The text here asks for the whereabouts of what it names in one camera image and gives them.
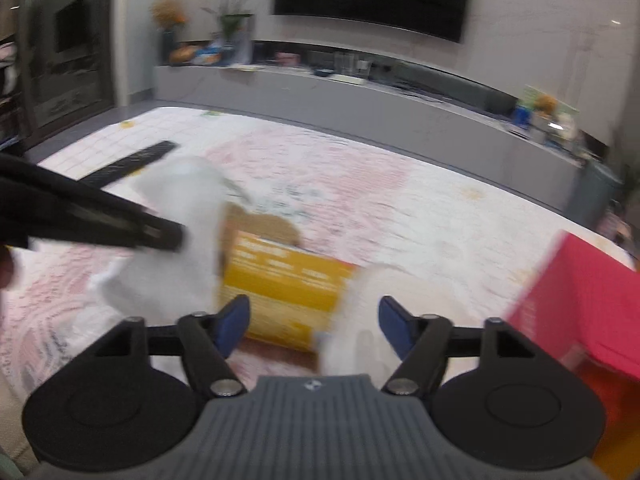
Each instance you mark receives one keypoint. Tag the pink white lace cloth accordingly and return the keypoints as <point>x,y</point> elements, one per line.
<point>400,200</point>

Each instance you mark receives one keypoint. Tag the dark vase with orange flowers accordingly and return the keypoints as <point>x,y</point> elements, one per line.
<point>169,25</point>

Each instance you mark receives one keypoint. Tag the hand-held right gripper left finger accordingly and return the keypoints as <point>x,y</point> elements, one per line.
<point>234,322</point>

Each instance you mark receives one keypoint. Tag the grey television cabinet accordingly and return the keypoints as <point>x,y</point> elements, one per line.
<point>400,120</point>

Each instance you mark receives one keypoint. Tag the brown cloud-shaped sponge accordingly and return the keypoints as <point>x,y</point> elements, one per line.
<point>265,222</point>

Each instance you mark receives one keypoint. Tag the dark glass display cabinet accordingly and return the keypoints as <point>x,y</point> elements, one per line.
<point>75,50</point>

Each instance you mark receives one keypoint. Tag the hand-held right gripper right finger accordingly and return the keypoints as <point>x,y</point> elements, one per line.
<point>395,325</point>

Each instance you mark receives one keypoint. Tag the orange round bread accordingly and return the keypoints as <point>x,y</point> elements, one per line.
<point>182,55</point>

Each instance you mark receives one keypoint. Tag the plush toys on cabinet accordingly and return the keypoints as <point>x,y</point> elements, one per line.
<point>545,110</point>

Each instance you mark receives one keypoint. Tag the red box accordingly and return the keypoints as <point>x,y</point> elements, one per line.
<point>585,295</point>

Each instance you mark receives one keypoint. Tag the orange box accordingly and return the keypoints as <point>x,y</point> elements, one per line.
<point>615,420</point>

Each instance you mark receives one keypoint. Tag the black remote control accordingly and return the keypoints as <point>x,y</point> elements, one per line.
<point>135,160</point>

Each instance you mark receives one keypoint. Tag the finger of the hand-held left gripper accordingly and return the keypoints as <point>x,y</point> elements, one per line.
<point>100,215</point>

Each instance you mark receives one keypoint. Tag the pink picture frame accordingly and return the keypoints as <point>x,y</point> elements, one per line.
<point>287,58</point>

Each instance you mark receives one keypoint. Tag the yellow snack packet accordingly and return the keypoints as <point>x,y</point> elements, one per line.
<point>285,290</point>

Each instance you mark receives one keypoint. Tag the green plant in vase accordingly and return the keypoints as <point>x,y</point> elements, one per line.
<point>232,25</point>

